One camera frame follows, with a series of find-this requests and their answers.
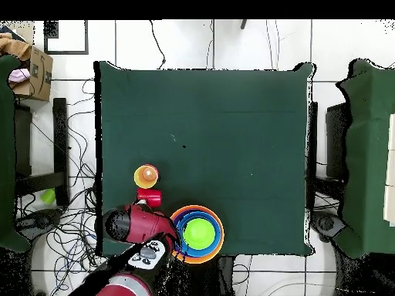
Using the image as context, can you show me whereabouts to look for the red cup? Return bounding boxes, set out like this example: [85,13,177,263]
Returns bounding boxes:
[137,187,163,208]

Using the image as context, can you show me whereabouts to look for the yellow cup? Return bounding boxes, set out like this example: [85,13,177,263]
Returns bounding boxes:
[133,164,160,190]

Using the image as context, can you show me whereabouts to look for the green bowl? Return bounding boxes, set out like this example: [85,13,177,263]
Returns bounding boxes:
[182,217,216,251]

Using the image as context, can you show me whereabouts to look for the deep blue bowl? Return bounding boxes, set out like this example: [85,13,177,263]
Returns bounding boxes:
[176,210,222,258]

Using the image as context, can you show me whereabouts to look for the light orange bowl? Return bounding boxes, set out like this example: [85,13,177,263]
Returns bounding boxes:
[169,204,225,264]

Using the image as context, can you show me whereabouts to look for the lime green cup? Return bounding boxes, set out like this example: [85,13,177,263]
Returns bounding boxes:
[40,187,57,205]

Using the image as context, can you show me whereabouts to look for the dark green tablecloth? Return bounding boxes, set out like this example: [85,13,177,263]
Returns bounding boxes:
[93,60,317,258]

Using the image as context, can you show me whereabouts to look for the green cloth covered table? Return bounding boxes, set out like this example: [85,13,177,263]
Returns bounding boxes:
[334,58,395,260]
[0,54,32,254]

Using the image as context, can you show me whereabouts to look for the cardboard box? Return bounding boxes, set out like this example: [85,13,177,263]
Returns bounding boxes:
[8,45,54,103]

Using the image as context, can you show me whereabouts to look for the grey floor equipment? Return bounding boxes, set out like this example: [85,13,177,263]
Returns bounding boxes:
[309,210,345,243]

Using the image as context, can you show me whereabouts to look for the pink cloth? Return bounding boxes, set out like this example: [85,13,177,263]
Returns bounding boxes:
[8,68,31,83]

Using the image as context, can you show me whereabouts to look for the black cabinet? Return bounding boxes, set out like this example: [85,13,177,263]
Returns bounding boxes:
[325,101,351,180]

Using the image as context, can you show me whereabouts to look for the brown crumpled paper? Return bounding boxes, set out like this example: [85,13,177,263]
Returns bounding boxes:
[0,32,33,62]

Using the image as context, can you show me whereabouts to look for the white box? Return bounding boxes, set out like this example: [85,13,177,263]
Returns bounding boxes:
[383,113,395,227]

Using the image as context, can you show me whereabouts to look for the tangle of floor cables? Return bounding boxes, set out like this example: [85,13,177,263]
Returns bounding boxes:
[15,78,104,296]

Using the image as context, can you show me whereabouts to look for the black bench frame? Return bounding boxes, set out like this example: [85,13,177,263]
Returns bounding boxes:
[13,97,70,207]

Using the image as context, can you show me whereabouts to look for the black square frame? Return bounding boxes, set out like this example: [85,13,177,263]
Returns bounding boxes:
[43,19,89,56]

